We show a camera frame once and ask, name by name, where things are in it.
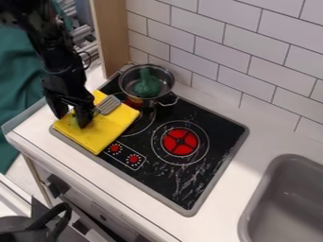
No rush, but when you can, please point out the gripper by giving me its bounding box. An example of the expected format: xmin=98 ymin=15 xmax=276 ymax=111
xmin=40 ymin=58 xmax=96 ymax=130

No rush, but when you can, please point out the yellow cloth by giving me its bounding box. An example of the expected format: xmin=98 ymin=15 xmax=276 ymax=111
xmin=51 ymin=89 xmax=142 ymax=156

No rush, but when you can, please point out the toy stove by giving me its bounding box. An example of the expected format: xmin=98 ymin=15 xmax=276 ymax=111
xmin=47 ymin=71 xmax=250 ymax=217

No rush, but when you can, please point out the green toy vegetable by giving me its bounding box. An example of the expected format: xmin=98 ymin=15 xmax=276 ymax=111
xmin=132 ymin=67 xmax=164 ymax=98

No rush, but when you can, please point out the silver pot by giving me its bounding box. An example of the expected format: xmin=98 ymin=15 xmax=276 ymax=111
xmin=117 ymin=63 xmax=181 ymax=109

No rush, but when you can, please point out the toy sink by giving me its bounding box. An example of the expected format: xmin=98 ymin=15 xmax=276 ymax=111
xmin=237 ymin=153 xmax=323 ymax=242

